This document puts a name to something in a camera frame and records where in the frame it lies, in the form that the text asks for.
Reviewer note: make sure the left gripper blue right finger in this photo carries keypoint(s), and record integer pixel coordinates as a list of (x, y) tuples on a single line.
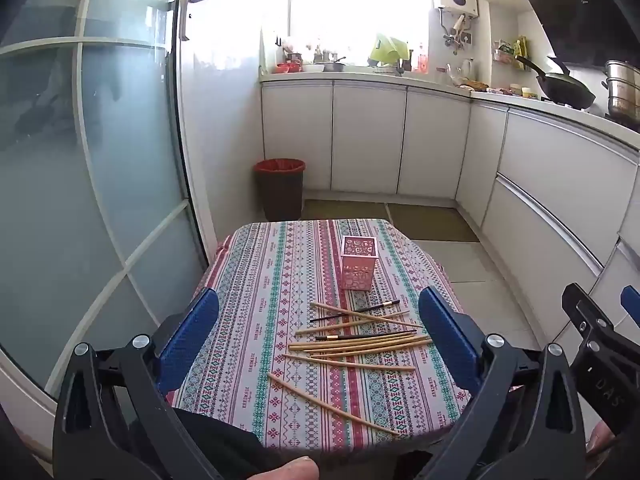
[(456, 337)]

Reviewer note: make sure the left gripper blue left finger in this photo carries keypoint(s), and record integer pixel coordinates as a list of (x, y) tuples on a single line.
[(179, 340)]

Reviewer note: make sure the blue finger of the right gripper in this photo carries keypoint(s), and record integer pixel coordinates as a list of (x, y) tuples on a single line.
[(630, 301), (583, 312)]

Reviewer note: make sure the person's right hand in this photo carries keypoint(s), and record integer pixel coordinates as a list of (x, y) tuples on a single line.
[(600, 439)]

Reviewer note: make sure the person's left hand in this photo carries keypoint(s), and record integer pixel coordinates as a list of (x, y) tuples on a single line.
[(302, 468)]

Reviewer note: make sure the black chopstick gold band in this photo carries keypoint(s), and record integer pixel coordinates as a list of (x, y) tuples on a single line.
[(340, 311), (363, 336)]

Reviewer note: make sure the olive floor mat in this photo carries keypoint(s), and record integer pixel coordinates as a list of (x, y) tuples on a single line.
[(342, 209), (431, 223)]

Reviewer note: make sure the pink perforated utensil holder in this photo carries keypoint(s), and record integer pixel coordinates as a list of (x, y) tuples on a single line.
[(358, 258)]

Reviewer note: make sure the patterned tablecloth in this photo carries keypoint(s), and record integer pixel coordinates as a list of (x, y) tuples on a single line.
[(266, 275)]

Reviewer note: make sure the dark bin with red liner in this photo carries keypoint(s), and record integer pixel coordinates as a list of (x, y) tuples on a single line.
[(280, 187)]

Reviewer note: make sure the black wok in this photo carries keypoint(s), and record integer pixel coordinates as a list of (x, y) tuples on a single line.
[(561, 88)]

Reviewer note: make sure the steel steamer pot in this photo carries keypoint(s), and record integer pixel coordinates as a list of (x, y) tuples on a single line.
[(622, 80)]

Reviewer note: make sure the black range hood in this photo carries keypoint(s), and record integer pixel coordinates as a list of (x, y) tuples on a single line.
[(587, 32)]

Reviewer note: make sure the green plastic bag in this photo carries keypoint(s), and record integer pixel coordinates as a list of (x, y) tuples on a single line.
[(389, 51)]

